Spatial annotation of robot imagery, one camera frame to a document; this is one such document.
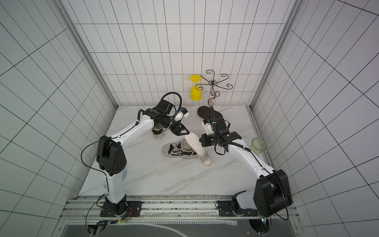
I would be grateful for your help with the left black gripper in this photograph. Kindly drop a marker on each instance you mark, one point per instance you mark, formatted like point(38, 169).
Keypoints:
point(179, 130)

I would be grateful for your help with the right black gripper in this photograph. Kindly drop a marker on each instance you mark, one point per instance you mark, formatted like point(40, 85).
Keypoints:
point(218, 126)

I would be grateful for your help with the black white sneaker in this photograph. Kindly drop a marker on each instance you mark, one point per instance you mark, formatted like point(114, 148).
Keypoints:
point(157, 132)
point(179, 149)

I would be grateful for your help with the white insole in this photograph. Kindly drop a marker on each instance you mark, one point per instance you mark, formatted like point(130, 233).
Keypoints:
point(193, 140)

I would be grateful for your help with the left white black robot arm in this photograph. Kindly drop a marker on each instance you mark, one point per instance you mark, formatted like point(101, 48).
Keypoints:
point(111, 156)

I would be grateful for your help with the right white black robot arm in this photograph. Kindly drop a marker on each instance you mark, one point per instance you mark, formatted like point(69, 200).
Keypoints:
point(271, 193)

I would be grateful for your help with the black metal glass rack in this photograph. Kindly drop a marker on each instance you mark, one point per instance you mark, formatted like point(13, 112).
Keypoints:
point(204, 111)

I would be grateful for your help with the green transparent plastic cup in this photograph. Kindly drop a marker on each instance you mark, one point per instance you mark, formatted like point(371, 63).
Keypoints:
point(258, 146)

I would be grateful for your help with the yellow plastic wine glass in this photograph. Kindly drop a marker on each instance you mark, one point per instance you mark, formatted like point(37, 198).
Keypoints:
point(195, 93)

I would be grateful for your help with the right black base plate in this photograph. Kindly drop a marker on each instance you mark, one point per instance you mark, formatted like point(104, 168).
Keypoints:
point(231, 208)

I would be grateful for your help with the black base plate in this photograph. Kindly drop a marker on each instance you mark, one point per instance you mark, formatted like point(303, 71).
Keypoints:
point(231, 208)
point(124, 209)

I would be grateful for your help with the aluminium rail frame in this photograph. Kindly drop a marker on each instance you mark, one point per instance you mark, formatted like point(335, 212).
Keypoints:
point(193, 209)

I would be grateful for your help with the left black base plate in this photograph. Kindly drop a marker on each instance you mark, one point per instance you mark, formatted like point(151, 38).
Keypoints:
point(124, 209)

